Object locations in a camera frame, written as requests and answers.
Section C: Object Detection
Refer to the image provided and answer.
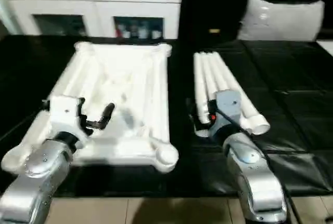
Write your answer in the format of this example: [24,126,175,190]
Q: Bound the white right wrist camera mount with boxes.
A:
[214,90,243,127]

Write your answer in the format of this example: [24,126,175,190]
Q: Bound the white flat panel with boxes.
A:
[317,39,333,57]

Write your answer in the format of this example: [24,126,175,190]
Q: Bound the white plastic table top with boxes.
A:
[0,41,180,175]

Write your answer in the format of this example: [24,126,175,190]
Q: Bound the black work mat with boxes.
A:
[0,34,333,199]

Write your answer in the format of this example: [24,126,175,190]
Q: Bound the grey cushion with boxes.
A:
[237,0,326,42]

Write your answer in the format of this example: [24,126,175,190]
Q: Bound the black furniture with yellow label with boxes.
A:
[180,0,250,42]

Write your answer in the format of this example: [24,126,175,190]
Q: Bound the white plastic table leg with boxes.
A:
[200,52,219,105]
[193,52,210,139]
[213,51,271,135]
[207,52,250,126]

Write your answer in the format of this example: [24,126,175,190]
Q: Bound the white glass-door cabinet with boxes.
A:
[0,0,182,40]

